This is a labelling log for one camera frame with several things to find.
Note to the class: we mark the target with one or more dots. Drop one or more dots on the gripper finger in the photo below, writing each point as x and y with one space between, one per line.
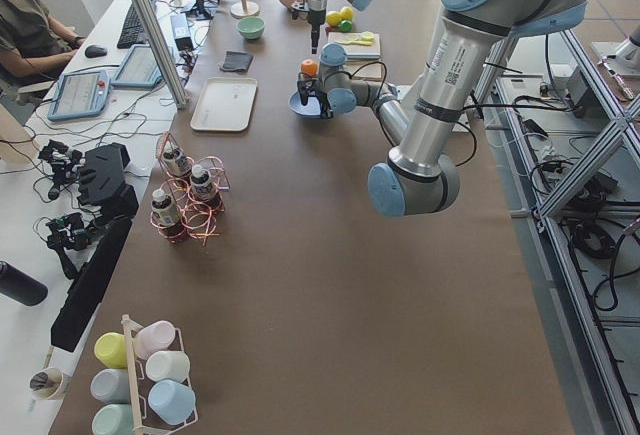
314 40

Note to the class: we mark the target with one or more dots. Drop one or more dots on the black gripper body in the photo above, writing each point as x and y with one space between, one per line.
314 23
320 94

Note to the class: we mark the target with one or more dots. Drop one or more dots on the orange fruit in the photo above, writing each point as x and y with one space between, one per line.
309 67

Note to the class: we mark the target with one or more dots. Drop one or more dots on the blue plate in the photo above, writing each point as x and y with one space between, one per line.
312 109

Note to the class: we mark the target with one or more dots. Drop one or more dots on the yellow lemon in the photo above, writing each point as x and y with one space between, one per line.
333 18
346 13

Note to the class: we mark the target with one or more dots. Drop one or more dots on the green lime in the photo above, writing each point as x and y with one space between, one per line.
345 26

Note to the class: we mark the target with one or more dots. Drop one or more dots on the yellow plastic knife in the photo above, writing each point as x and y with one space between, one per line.
359 39

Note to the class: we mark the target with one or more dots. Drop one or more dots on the green bowl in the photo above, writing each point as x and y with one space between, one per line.
251 28

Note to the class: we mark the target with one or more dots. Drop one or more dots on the wooden cutting board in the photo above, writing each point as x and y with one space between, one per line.
364 62

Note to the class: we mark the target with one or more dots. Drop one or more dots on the wooden cup tree stand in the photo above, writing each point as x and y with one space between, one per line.
244 9

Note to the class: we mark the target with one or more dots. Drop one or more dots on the grey folded cloth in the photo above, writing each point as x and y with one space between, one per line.
236 61

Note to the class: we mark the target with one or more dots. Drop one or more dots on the cream rabbit tray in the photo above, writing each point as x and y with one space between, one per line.
224 105

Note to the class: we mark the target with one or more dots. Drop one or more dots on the tea bottle middle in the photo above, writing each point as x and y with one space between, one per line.
204 189

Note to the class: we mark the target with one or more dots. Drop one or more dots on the tea bottle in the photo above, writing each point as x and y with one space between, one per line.
167 217
204 189
176 162

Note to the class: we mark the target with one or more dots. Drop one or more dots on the tea bottle rear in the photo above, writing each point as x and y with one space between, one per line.
176 162

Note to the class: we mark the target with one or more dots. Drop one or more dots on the black keyboard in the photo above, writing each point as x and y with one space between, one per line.
132 32

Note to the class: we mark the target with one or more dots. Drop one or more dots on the blue teach pendant far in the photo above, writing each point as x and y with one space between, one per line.
138 70

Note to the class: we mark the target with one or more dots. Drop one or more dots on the blue teach pendant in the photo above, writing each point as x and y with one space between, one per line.
138 70
80 95

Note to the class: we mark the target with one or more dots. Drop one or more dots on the tea bottle front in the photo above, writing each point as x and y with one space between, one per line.
167 217

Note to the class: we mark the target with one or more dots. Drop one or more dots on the black computer mouse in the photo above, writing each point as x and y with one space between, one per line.
95 51

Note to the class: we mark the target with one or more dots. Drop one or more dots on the blue teach pendant near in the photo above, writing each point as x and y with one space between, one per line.
80 95

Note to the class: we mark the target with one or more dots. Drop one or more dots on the seated person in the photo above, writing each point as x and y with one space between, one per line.
35 46

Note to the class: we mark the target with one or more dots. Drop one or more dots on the pink cup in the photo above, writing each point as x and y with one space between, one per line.
152 338

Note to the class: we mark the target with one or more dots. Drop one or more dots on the white cup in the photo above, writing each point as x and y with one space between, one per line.
166 364

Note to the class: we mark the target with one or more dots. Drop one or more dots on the yellow cup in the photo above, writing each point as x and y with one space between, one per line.
110 350

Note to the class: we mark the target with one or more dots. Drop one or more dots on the blue cup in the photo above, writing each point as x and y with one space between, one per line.
173 402

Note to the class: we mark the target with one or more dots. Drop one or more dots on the black water bottle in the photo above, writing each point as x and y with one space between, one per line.
20 287

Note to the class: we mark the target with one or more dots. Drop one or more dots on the grey cup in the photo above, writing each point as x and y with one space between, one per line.
111 386

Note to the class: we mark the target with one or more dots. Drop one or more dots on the mint green cup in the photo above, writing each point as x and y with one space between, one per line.
113 419

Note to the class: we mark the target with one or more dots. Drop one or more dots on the paper cup with utensils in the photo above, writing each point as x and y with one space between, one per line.
49 384

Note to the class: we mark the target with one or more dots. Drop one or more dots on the copper wire bottle rack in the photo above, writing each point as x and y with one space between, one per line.
200 220

